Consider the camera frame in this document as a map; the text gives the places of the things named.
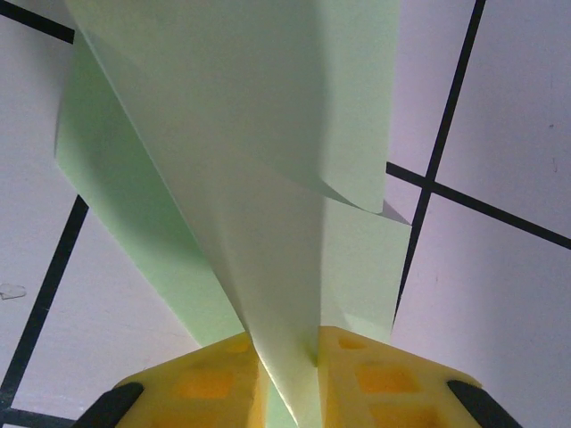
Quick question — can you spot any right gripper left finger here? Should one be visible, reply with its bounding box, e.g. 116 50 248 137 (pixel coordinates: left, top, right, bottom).
78 332 269 428

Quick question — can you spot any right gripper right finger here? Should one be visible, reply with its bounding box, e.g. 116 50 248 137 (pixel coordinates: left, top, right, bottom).
317 325 521 428

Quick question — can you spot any light green paper sheet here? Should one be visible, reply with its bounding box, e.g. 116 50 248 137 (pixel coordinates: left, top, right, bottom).
53 0 414 428

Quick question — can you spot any small clear tape scrap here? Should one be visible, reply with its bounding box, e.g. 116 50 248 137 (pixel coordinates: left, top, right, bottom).
0 283 28 302

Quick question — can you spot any white black-grid table mat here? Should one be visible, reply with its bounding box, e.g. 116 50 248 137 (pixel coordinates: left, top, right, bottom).
0 0 571 428

